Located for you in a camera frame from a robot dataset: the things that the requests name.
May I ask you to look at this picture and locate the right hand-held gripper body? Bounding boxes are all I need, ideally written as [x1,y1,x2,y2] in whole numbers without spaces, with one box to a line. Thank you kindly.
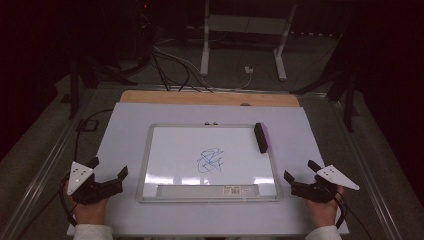
[290,164,361,205]

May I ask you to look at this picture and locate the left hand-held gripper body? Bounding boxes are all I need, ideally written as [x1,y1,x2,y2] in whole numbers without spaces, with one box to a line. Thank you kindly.
[66,161,125,205]

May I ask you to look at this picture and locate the black and purple eraser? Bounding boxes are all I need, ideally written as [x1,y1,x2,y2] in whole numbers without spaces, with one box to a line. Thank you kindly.
[253,121,274,155]

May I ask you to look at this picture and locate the silver framed whiteboard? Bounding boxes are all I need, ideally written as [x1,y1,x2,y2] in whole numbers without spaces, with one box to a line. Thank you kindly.
[135,123,284,204]

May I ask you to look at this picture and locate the person's right hand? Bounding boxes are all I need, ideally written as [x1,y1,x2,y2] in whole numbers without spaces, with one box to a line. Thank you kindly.
[304,185,345,230]

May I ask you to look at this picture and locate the person's left hand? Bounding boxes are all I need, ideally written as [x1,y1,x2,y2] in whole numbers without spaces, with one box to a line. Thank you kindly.
[64,179,110,226]

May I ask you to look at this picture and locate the white table cover sheet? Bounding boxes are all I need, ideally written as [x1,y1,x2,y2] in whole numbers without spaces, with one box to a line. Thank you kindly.
[66,101,351,238]

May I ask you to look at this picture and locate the black square floor plate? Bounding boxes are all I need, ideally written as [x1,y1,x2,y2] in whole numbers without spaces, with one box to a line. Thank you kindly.
[75,118,100,133]

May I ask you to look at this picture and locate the black stand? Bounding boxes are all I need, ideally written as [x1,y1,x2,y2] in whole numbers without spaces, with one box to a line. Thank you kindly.
[289,64,362,133]
[61,49,139,121]

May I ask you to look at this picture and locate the dark computer tower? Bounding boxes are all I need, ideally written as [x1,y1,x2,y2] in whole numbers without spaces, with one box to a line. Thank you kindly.
[132,0,158,66]

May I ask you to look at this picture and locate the white metal stand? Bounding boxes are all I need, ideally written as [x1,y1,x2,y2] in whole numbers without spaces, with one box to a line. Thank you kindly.
[199,0,299,82]

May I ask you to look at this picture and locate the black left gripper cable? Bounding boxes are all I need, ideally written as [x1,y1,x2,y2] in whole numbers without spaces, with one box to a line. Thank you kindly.
[58,108,115,228]

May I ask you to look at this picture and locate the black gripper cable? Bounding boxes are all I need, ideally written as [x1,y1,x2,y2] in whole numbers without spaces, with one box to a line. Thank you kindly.
[333,194,373,240]
[58,108,115,228]

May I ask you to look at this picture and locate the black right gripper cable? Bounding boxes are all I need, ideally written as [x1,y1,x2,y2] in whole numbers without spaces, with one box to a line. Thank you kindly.
[333,194,373,240]

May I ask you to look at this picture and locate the metal floor rail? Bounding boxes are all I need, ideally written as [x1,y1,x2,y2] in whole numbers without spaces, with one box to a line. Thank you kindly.
[0,87,101,240]
[328,98,404,240]

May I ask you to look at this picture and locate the black floor cables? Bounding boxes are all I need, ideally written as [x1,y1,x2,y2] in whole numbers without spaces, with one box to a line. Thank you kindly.
[150,49,215,94]

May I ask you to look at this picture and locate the white floor cable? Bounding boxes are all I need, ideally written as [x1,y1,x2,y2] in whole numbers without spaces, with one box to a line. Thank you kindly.
[153,44,253,91]

